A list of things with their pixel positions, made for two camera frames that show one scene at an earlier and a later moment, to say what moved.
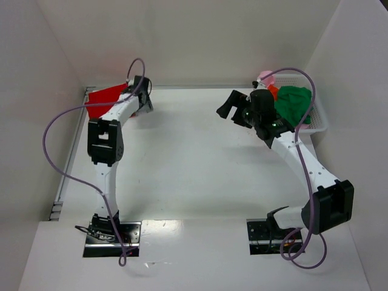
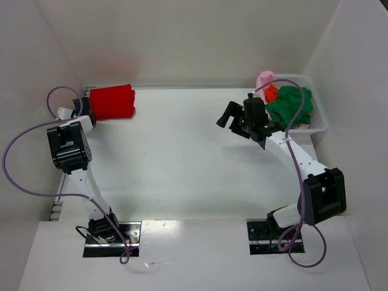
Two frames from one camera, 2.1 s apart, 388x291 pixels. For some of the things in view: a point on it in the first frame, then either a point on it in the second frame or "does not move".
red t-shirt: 110,94 does not move
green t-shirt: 293,103 does not move
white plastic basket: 319,120 does not move
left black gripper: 145,99 -> 83,106
